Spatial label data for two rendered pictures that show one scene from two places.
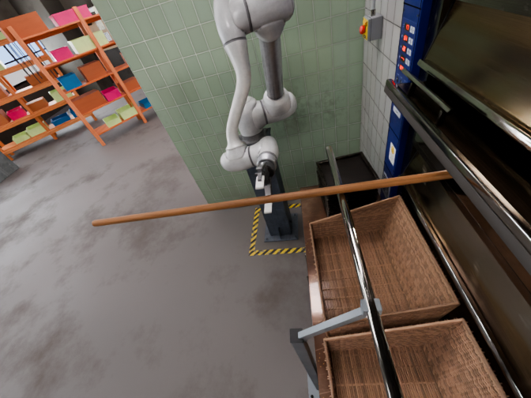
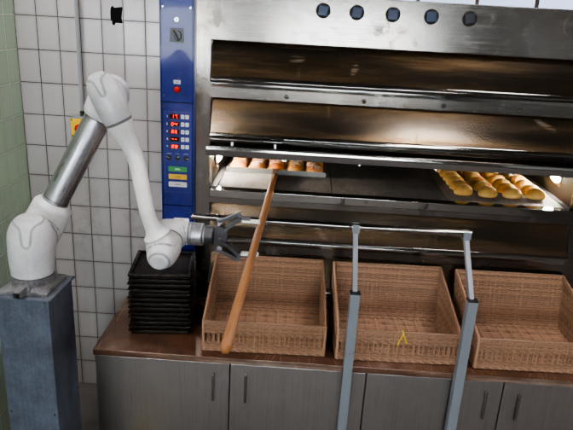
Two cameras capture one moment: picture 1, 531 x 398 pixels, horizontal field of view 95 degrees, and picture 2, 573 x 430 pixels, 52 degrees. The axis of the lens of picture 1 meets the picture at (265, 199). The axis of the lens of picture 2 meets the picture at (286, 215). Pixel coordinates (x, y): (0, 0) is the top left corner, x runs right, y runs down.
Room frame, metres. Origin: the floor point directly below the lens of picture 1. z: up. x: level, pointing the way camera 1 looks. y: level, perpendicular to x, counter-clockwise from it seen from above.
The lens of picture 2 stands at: (1.09, 2.11, 2.02)
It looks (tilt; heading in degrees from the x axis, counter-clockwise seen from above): 19 degrees down; 256
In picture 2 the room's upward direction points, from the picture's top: 3 degrees clockwise
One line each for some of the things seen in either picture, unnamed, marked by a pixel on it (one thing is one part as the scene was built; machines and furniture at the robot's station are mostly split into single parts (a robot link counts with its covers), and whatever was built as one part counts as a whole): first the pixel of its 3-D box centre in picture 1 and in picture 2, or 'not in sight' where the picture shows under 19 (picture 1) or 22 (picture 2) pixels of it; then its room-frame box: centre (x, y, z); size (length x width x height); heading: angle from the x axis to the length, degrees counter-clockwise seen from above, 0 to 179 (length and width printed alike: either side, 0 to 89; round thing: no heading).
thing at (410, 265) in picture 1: (365, 261); (267, 301); (0.56, -0.36, 0.72); 0.56 x 0.49 x 0.28; 166
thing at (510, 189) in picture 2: not in sight; (485, 178); (-0.74, -0.74, 1.21); 0.61 x 0.48 x 0.06; 75
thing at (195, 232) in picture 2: (266, 163); (197, 234); (0.91, -0.06, 1.19); 0.09 x 0.06 x 0.09; 74
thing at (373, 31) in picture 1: (371, 27); (83, 126); (1.39, -0.81, 1.46); 0.10 x 0.07 x 0.10; 165
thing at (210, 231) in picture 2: (265, 174); (216, 235); (0.84, -0.04, 1.19); 0.09 x 0.07 x 0.08; 164
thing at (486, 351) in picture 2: not in sight; (521, 318); (-0.61, -0.05, 0.72); 0.56 x 0.49 x 0.28; 166
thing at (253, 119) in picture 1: (249, 114); (31, 243); (1.52, -0.07, 1.17); 0.18 x 0.16 x 0.22; 89
